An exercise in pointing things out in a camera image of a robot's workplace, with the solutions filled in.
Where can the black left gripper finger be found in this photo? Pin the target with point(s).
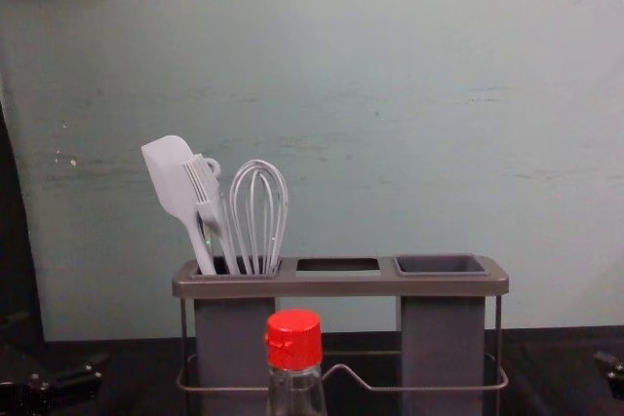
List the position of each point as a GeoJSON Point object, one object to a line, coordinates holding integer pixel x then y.
{"type": "Point", "coordinates": [78, 373]}

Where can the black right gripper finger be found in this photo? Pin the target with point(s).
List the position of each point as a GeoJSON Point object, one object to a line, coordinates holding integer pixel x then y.
{"type": "Point", "coordinates": [613, 368]}

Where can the black table cloth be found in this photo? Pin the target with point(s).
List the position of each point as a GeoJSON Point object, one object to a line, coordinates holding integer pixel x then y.
{"type": "Point", "coordinates": [546, 372]}

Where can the grey plastic rack bin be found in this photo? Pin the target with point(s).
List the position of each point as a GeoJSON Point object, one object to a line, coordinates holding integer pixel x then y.
{"type": "Point", "coordinates": [441, 338]}
{"type": "Point", "coordinates": [229, 338]}

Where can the pale grey silicone brush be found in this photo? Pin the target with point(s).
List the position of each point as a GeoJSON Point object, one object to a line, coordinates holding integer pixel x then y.
{"type": "Point", "coordinates": [207, 214]}

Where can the red bottle cap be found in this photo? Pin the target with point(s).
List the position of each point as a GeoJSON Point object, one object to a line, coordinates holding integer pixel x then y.
{"type": "Point", "coordinates": [294, 338]}

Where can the clear glass bottle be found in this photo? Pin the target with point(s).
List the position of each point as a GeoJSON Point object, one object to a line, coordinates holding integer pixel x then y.
{"type": "Point", "coordinates": [296, 394]}

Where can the pale grey silicone whisk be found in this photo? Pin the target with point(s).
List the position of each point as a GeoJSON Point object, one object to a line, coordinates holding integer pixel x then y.
{"type": "Point", "coordinates": [253, 240]}

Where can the pale grey silicone spatula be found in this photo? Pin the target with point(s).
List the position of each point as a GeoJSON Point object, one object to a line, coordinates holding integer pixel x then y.
{"type": "Point", "coordinates": [168, 172]}

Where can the grey metal utensil rack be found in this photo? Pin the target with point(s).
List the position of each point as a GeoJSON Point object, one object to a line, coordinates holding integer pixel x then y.
{"type": "Point", "coordinates": [341, 282]}

